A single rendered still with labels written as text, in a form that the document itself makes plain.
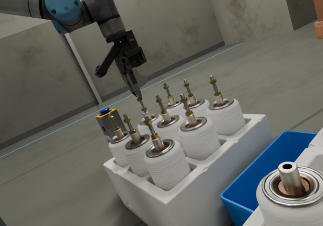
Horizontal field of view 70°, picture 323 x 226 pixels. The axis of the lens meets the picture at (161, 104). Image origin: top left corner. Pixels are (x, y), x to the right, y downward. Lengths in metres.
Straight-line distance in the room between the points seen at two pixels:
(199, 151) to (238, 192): 0.13
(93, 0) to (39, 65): 2.90
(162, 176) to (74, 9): 0.44
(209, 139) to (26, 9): 0.54
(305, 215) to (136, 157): 0.43
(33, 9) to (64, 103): 3.00
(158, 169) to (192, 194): 0.09
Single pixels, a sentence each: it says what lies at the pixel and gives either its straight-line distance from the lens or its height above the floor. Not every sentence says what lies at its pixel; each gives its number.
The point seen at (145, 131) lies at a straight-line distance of 0.79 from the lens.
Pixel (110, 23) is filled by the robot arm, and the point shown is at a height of 0.59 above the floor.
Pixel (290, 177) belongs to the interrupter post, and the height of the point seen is 0.27.
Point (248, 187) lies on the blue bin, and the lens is 0.64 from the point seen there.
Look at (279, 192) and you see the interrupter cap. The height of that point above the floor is 0.25.
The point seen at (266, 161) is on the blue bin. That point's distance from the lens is 0.68.
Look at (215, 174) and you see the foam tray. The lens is 0.59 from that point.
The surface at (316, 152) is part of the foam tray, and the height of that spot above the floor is 0.18.
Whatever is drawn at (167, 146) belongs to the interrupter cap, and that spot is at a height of 0.25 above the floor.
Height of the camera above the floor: 0.48
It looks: 14 degrees down
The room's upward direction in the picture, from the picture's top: 23 degrees counter-clockwise
